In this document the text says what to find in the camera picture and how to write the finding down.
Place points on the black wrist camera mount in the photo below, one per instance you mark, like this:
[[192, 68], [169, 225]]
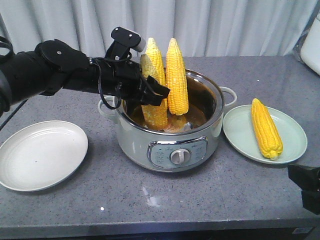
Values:
[[123, 41]]

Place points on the grey pleated curtain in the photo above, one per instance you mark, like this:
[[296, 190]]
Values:
[[201, 27]]

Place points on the white round plate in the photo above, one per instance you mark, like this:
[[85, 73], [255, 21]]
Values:
[[42, 155]]

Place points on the sage green electric cooker pot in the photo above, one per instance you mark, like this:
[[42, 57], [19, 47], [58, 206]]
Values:
[[179, 151]]

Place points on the pale yellow corn cob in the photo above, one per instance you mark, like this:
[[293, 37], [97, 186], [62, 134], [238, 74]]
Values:
[[155, 117]]

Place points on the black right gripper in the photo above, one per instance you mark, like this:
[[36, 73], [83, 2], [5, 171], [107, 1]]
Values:
[[308, 179]]

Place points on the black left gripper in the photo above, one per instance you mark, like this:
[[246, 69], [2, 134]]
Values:
[[122, 80]]

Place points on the bright yellow corn cob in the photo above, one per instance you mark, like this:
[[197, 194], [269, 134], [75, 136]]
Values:
[[266, 133]]

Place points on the white appliance at right edge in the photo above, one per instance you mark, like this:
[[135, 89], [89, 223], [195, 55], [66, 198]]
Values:
[[310, 50]]

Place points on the mint green round plate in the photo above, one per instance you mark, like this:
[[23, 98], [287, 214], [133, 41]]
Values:
[[238, 129]]

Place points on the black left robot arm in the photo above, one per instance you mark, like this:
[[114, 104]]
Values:
[[54, 65]]

